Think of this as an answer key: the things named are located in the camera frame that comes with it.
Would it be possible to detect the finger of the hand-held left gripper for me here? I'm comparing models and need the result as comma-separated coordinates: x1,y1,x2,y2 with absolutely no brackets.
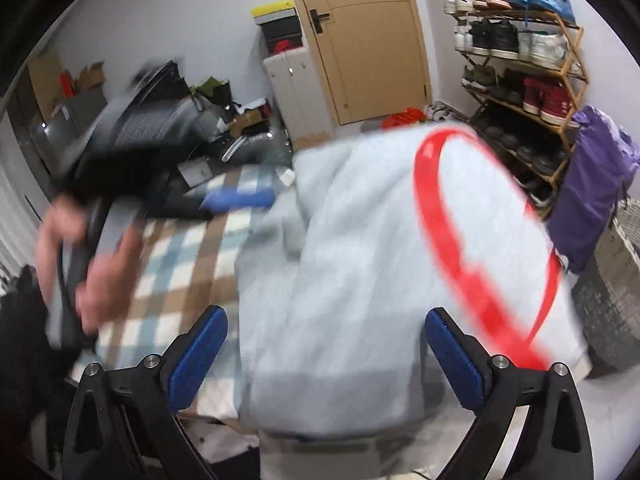
145,185,277,221

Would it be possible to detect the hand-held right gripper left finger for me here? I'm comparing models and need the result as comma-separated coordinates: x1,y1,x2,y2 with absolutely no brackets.
62,305,229,480

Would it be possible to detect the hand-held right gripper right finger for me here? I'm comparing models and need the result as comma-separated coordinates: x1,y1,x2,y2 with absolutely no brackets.
425,307,590,480

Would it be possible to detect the grey hoodie with red print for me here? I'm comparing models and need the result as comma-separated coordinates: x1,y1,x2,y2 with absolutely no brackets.
235,122,588,436

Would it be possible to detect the person's left hand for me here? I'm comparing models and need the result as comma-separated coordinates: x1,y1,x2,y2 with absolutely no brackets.
36,194,147,337

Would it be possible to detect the silver suitcase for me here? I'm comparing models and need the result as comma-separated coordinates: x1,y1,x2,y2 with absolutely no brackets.
220,127,293,166

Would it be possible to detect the small cardboard box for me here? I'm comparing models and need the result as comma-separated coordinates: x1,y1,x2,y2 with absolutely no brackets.
232,107,271,136

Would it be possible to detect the dark grey refrigerator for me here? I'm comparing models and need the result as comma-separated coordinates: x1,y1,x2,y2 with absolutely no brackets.
27,87,108,181

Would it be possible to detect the blue brown checked bed sheet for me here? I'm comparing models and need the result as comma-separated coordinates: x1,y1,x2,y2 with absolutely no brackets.
65,165,301,421

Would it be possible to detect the open cardboard box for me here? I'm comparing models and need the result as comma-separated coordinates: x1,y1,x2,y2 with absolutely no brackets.
75,61,106,92

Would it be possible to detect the dark wrapped flower bouquet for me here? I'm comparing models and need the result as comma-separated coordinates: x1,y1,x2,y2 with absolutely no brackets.
192,77,233,108

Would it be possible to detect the white upright suitcase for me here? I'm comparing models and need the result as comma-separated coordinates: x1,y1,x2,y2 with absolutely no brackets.
262,47,333,143

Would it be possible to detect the white wardrobe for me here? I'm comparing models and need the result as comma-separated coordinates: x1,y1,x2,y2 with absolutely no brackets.
0,110,51,271

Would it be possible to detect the black red shoe box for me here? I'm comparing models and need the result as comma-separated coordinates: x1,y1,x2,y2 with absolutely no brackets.
265,37,306,56

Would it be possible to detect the grey woven laundry basket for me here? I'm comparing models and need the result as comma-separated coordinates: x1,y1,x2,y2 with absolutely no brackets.
572,199,640,372

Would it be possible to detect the person's black clothing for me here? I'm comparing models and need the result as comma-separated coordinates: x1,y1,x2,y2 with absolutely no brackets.
0,262,76,480

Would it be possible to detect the light wooden door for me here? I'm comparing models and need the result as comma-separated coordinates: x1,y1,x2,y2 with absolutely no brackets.
280,0,433,126

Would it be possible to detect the red plastic bag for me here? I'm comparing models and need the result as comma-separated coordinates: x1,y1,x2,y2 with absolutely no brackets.
382,107,428,130

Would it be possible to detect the pile of loose shoes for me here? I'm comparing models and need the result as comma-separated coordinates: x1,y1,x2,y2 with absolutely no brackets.
425,101,468,123

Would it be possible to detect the wooden shoe rack with shoes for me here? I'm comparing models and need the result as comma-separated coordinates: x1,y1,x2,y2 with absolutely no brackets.
444,0,586,206

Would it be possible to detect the bamboo shoe rack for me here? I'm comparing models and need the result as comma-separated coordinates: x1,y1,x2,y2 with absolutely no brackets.
452,7,588,221

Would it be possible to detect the black door handle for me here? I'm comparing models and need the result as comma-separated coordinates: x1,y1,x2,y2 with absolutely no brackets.
309,9,332,36

